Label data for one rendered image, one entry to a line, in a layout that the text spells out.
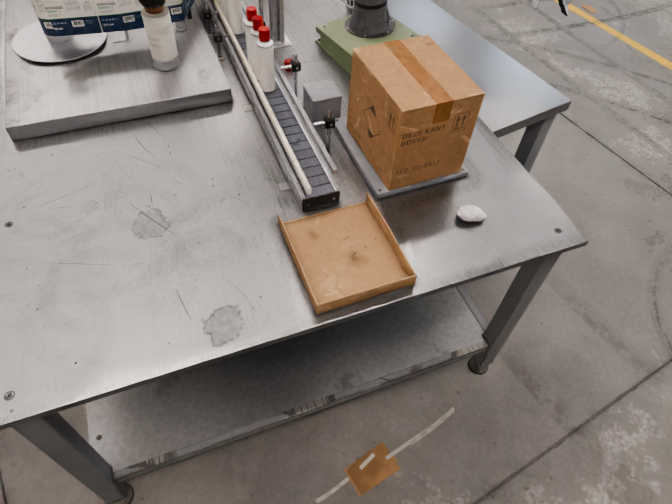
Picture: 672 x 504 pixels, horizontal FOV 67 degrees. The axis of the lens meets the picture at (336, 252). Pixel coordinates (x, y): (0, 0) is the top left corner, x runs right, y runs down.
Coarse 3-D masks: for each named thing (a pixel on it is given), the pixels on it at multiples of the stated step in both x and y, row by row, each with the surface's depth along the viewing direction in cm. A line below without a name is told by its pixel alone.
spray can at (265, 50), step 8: (264, 32) 151; (264, 40) 153; (264, 48) 154; (272, 48) 155; (264, 56) 156; (272, 56) 157; (264, 64) 158; (272, 64) 159; (264, 72) 160; (272, 72) 161; (264, 80) 162; (272, 80) 163; (264, 88) 165; (272, 88) 165
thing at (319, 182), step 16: (272, 96) 165; (288, 112) 160; (272, 128) 156; (288, 128) 155; (304, 144) 151; (288, 160) 146; (304, 160) 147; (320, 176) 143; (304, 192) 139; (320, 192) 139
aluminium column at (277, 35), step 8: (272, 0) 180; (280, 0) 181; (272, 8) 183; (280, 8) 184; (272, 16) 185; (280, 16) 186; (272, 24) 187; (280, 24) 188; (272, 32) 190; (280, 32) 191; (272, 40) 193; (280, 40) 193
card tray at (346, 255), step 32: (288, 224) 137; (320, 224) 138; (352, 224) 139; (384, 224) 135; (320, 256) 131; (352, 256) 132; (384, 256) 132; (320, 288) 125; (352, 288) 125; (384, 288) 123
